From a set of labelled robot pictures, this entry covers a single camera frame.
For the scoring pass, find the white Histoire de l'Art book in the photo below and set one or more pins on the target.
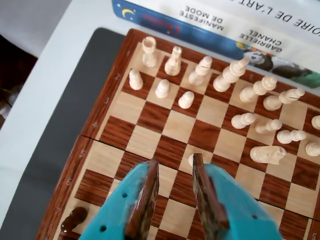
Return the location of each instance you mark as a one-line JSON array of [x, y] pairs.
[[287, 15]]

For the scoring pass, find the blue book with panda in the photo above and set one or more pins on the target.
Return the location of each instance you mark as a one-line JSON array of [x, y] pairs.
[[155, 17]]

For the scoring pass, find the dark grey mat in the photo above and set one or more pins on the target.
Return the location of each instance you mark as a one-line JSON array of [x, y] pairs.
[[50, 150]]

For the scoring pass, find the white wooden queen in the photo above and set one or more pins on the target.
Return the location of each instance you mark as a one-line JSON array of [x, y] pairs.
[[252, 92]]

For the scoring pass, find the dark wooden pawn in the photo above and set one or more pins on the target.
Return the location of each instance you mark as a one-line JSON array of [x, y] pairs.
[[75, 217]]

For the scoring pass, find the white wooden bishop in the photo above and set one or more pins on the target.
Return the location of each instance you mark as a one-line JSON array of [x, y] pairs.
[[198, 73], [275, 101]]

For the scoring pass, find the white wooden rook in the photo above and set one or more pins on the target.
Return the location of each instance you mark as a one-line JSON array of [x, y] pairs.
[[149, 55], [316, 122]]

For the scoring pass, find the wooden chessboard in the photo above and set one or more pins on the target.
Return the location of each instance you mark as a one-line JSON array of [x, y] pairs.
[[175, 125]]

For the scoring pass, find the white wooden king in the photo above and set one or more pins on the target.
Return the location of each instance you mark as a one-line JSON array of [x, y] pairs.
[[226, 78]]

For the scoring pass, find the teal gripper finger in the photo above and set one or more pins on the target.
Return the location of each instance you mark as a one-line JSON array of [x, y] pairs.
[[125, 200], [225, 200]]

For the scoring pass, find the white wooden pawn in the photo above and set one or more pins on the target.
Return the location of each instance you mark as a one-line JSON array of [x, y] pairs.
[[186, 100], [313, 149], [191, 160], [135, 81], [287, 137], [162, 89], [241, 120], [266, 126]]

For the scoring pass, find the white wooden knight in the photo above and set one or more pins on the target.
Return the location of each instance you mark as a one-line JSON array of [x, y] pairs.
[[265, 154], [173, 63]]

